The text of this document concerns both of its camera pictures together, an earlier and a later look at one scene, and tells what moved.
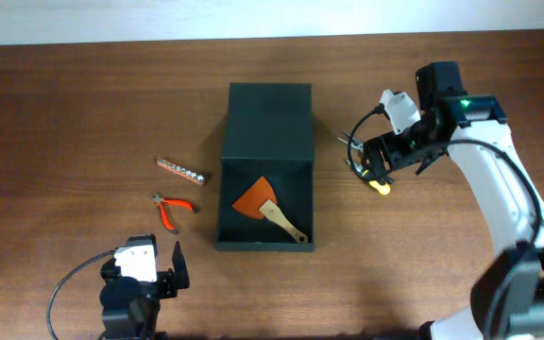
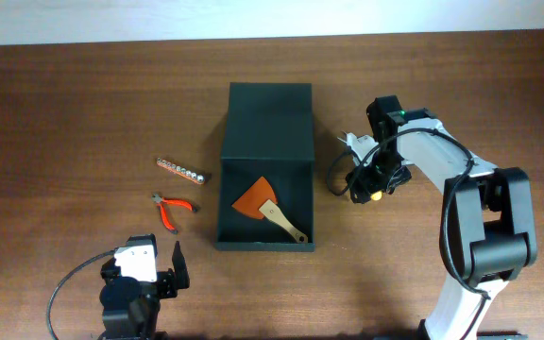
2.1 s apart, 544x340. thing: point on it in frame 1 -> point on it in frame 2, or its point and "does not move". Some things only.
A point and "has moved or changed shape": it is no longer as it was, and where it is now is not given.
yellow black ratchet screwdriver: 382,189 has moved or changed shape
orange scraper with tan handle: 261,198 does not move
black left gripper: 168,282 does not move
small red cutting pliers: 161,201 does not move
